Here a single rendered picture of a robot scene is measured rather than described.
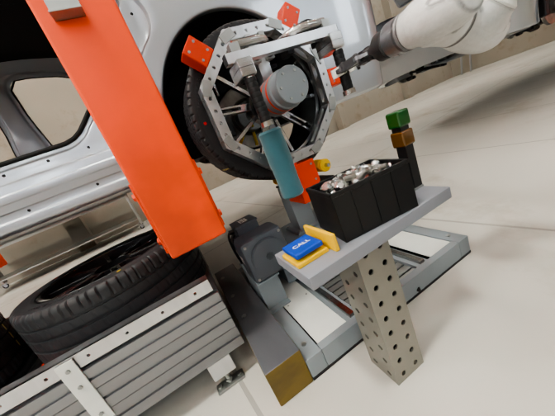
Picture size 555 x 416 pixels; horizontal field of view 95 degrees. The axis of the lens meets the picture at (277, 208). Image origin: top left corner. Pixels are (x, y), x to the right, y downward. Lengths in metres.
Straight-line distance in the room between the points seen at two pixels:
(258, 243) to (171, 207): 0.37
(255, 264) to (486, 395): 0.70
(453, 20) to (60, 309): 1.24
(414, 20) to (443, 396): 0.89
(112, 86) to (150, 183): 0.23
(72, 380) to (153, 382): 0.20
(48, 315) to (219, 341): 0.51
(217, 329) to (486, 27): 1.09
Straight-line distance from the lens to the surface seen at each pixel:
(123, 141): 0.72
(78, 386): 0.99
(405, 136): 0.73
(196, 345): 0.95
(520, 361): 0.94
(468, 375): 0.90
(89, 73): 0.76
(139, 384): 1.00
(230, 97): 1.43
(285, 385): 0.90
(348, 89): 1.00
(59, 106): 7.13
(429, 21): 0.76
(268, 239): 0.95
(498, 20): 0.88
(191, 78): 1.12
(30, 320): 1.11
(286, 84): 0.96
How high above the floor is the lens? 0.72
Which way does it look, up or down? 15 degrees down
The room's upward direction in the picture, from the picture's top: 22 degrees counter-clockwise
